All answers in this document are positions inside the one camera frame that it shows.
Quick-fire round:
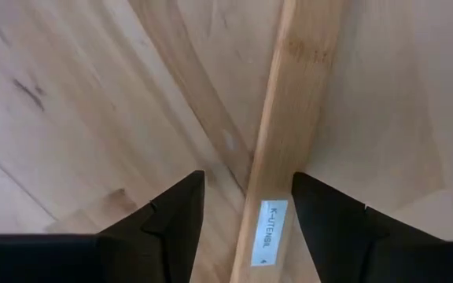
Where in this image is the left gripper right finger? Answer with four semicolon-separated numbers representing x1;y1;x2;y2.
291;171;444;283

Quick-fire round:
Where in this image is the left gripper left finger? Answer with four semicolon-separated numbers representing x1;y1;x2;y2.
96;169;206;283

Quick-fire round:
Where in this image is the wooden turner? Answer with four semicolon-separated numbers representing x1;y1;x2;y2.
229;0;348;283

